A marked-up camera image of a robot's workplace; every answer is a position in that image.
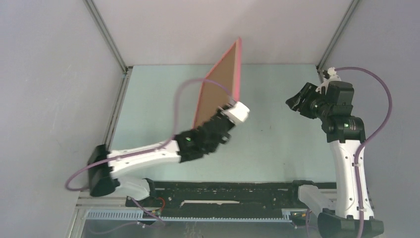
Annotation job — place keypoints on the white slotted cable duct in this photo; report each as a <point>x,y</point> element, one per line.
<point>137,215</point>

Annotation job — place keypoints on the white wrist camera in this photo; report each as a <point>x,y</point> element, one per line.
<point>328,76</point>
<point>237,113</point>

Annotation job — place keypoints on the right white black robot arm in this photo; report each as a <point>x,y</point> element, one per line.
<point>351,215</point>

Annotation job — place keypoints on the aluminium corner post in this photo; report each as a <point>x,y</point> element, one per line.
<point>104,31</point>
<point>338,33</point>

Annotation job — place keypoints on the aluminium rail front beam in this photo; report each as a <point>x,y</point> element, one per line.
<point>109,202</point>

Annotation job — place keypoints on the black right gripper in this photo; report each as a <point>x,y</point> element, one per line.
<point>307,92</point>

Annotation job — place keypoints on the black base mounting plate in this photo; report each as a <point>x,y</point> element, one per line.
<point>226,200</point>

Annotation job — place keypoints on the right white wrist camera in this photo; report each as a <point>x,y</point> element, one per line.
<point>328,76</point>

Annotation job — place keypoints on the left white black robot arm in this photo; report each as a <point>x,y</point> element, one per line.
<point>107,171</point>

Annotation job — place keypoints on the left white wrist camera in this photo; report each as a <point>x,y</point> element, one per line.
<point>237,113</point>

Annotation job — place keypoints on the right aluminium corner post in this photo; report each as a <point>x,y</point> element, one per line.
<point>338,33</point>

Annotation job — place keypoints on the left aluminium corner post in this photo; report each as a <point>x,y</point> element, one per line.
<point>104,31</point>

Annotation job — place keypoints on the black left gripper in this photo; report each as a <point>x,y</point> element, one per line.
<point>231,124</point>

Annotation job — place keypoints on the pink wooden picture frame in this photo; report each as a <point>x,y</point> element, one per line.
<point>238,69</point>

